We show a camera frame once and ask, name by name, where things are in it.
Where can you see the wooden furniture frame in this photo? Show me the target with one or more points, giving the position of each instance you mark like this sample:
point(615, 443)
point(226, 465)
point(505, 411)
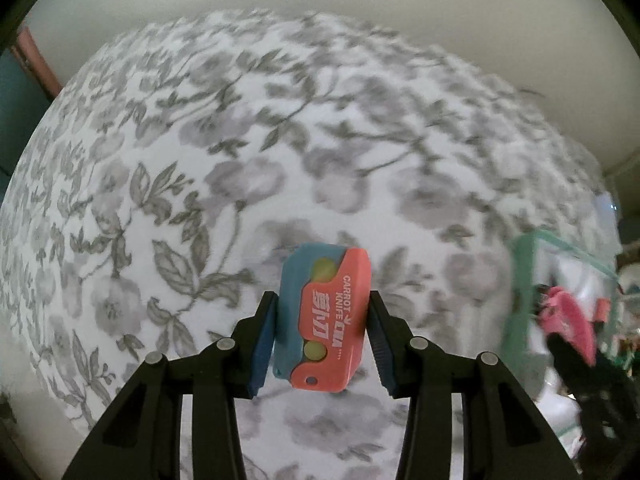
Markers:
point(37, 60)

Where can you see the teal cabinet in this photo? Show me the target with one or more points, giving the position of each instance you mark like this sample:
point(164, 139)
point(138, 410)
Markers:
point(20, 120)

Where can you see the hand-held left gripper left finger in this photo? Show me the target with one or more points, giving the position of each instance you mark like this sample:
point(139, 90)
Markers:
point(262, 352)

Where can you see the pink and blue toy knife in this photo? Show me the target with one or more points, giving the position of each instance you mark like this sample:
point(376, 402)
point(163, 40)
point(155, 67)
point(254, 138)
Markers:
point(325, 320)

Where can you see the teal shallow box tray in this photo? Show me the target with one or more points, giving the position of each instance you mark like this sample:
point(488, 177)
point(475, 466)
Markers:
point(520, 285)

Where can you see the grey floral blanket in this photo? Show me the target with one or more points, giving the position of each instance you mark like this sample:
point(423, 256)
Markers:
point(250, 135)

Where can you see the pink kids smartwatch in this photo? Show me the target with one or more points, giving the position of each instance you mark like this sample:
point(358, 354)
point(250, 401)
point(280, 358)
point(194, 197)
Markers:
point(570, 320)

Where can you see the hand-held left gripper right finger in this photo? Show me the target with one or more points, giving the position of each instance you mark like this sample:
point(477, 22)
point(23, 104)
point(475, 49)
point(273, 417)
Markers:
point(382, 347)

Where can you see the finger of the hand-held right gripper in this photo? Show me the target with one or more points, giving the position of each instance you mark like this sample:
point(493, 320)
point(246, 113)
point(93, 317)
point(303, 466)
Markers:
point(585, 395)

